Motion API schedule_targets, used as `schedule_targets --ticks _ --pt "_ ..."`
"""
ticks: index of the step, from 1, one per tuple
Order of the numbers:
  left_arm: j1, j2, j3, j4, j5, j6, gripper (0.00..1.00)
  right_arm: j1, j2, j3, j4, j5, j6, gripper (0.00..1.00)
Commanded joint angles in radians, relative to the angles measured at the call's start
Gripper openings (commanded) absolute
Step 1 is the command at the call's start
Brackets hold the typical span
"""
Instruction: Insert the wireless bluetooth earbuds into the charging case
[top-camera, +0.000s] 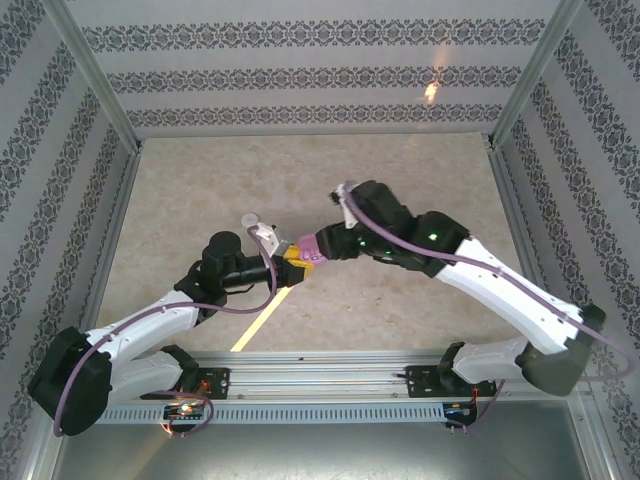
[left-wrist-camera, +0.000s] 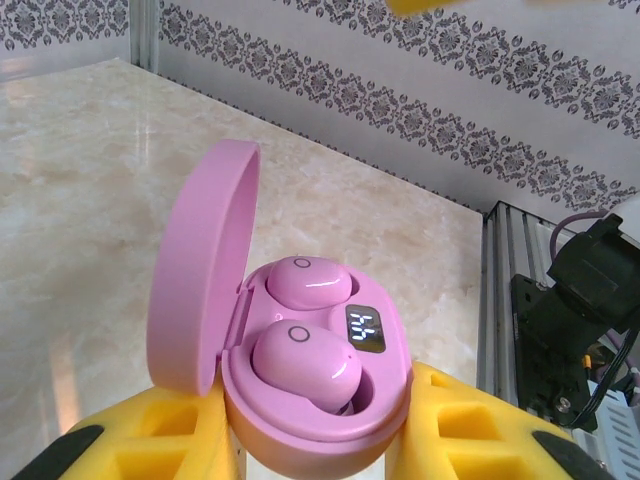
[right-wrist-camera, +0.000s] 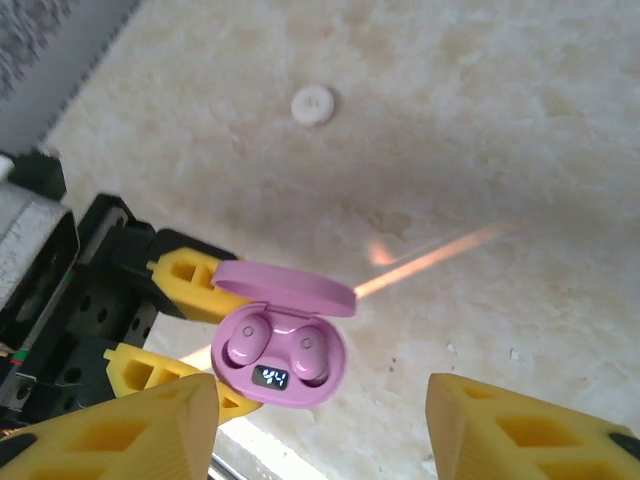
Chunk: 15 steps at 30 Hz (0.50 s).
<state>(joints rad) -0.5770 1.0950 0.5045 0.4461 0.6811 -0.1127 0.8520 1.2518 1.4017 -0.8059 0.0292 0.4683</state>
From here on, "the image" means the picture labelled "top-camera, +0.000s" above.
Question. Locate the pink earbud charging case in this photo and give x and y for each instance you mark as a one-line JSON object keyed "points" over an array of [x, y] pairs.
{"points": [[310, 245]]}

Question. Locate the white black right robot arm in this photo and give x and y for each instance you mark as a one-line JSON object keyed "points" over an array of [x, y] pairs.
{"points": [[500, 300]]}

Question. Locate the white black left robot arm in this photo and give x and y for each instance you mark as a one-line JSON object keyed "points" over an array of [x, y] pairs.
{"points": [[150, 317]]}

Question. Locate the lit electronics board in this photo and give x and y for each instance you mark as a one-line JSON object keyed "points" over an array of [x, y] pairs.
{"points": [[184, 411]]}

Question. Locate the small electronics board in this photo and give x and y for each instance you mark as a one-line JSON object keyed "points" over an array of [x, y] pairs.
{"points": [[459, 411]]}

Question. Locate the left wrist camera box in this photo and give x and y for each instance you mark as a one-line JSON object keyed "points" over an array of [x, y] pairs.
{"points": [[265, 235]]}

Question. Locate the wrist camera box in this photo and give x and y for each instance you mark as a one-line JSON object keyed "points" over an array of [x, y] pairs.
{"points": [[342, 192], [265, 235]]}

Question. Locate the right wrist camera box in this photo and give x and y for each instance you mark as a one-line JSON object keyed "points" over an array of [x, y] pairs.
{"points": [[342, 192]]}

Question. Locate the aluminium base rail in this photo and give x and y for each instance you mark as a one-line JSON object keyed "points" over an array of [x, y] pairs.
{"points": [[320, 375]]}

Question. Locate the aluminium frame side rail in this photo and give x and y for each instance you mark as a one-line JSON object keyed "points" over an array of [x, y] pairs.
{"points": [[517, 225], [112, 240]]}

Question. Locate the aluminium frame corner post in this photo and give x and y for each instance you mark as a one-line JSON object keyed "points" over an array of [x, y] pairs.
{"points": [[90, 70], [540, 70]]}

